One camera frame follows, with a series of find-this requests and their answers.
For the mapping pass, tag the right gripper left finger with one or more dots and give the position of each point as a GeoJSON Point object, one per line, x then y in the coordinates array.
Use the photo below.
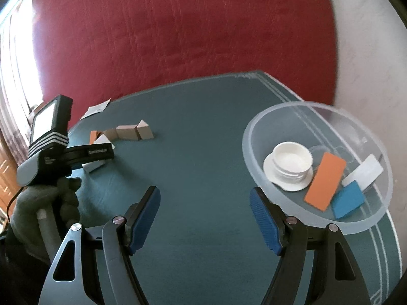
{"type": "Point", "coordinates": [73, 276]}

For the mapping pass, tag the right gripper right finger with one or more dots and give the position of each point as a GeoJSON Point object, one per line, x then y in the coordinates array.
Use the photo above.
{"type": "Point", "coordinates": [335, 278]}

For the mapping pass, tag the white power adapter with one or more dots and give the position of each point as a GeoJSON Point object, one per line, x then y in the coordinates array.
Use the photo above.
{"type": "Point", "coordinates": [89, 167]}

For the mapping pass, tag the orange block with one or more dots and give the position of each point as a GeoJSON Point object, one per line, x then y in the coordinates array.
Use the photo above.
{"type": "Point", "coordinates": [326, 181]}
{"type": "Point", "coordinates": [94, 135]}

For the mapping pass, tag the beige triangular block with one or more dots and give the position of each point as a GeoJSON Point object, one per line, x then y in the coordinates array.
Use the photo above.
{"type": "Point", "coordinates": [144, 130]}

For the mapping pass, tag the gloved left hand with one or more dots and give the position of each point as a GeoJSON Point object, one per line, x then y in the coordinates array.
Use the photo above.
{"type": "Point", "coordinates": [41, 212]}

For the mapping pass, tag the white square block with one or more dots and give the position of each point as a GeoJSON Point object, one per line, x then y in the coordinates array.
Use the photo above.
{"type": "Point", "coordinates": [103, 139]}

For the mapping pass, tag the small beige block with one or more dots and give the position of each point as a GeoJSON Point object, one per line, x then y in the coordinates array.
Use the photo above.
{"type": "Point", "coordinates": [111, 134]}

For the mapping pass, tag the white paper packet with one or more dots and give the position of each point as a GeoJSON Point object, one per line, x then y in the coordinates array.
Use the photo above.
{"type": "Point", "coordinates": [96, 109]}

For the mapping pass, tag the window with curtain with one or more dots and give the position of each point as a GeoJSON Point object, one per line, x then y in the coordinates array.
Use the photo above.
{"type": "Point", "coordinates": [20, 85]}

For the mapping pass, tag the blue block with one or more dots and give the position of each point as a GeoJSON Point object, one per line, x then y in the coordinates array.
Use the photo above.
{"type": "Point", "coordinates": [348, 199]}

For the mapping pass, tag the beige long block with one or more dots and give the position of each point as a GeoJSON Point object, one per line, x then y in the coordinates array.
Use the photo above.
{"type": "Point", "coordinates": [127, 132]}

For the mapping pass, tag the orange flat block in bowl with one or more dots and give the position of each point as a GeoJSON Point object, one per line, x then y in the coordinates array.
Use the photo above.
{"type": "Point", "coordinates": [326, 181]}

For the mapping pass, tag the white block in bowl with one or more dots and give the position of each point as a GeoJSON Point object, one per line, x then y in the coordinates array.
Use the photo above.
{"type": "Point", "coordinates": [365, 174]}

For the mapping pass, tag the clear plastic bowl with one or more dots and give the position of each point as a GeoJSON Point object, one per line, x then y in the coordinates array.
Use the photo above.
{"type": "Point", "coordinates": [318, 165]}

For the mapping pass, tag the red quilted sofa cover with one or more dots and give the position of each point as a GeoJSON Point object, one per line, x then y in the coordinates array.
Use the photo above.
{"type": "Point", "coordinates": [93, 50]}

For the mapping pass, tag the green table mat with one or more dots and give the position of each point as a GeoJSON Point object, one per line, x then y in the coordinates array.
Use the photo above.
{"type": "Point", "coordinates": [211, 137]}

